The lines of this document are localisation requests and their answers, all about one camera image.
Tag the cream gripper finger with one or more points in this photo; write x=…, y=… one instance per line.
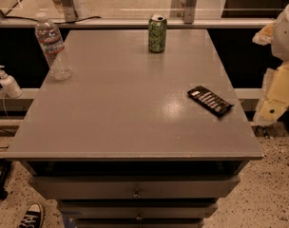
x=268, y=112

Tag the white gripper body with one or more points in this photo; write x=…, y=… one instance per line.
x=286, y=37

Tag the black rxbar chocolate wrapper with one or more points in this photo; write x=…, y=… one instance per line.
x=209, y=100

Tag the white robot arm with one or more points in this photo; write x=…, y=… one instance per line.
x=277, y=35

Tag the clear plastic water bottle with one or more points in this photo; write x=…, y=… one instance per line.
x=51, y=42

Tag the white pump sanitizer bottle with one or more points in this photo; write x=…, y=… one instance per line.
x=9, y=84

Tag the top grey drawer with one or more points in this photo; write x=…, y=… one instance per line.
x=134, y=188

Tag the grey drawer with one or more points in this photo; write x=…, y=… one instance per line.
x=134, y=188
x=144, y=223
x=146, y=209

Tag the green soda can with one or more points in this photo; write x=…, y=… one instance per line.
x=157, y=26

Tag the grey drawer cabinet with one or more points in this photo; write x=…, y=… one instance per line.
x=125, y=111

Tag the middle grey drawer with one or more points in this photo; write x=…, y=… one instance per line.
x=146, y=209

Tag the bottom grey drawer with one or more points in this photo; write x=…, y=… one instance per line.
x=144, y=223

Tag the black white sneaker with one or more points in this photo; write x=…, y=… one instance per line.
x=33, y=217

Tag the black floor stand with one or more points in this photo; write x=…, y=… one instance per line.
x=4, y=171

